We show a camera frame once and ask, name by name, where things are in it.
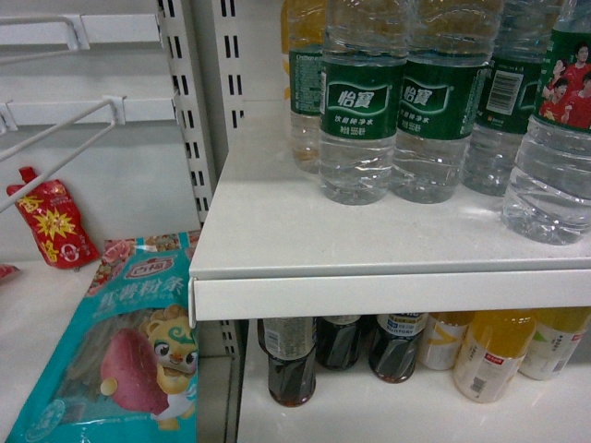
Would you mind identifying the front dark tea bottle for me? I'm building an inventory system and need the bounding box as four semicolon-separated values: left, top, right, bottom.
257;317;316;407

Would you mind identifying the middle dark tea bottle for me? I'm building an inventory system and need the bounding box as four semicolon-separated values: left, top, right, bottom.
317;315;362;371

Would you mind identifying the rear white yellow bottle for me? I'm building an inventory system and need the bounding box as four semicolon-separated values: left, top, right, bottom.
417;311;474;371

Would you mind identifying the white slotted shelf upright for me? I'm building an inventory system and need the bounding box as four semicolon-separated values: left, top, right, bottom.
158;0;217;223

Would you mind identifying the Suntory dark tea bottle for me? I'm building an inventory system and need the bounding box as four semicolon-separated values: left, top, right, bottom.
368;313;428;384

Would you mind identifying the barcode Cestbon water bottle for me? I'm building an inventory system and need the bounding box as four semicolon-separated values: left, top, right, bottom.
461;1;562;197

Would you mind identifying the red sauce pouch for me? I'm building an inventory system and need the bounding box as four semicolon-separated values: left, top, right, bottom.
15;179;100;269

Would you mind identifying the white yellow bottle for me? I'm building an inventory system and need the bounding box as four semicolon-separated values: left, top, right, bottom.
519;306;590;380
417;311;474;371

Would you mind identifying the athlete label water bottle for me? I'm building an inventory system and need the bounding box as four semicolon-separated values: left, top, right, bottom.
501;1;590;245

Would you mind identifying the white water shelf board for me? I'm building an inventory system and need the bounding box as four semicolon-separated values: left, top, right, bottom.
188;100;590;321

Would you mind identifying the right white yellow bottle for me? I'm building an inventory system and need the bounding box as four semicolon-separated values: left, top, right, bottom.
519;306;590;380

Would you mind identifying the white wire display hook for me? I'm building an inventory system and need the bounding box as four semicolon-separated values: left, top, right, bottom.
0;94;128;213

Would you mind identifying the rear left water bottle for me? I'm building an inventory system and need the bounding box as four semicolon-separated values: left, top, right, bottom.
281;1;326;174

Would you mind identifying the front yellow juice bottle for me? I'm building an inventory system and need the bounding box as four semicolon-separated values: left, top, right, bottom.
453;309;537;403

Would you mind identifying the front left Cestbon water bottle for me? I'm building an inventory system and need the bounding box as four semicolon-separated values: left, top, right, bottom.
320;1;412;205

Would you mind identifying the teal sweet potato noodle bag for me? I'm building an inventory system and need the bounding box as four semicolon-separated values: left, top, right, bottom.
7;231;199;442

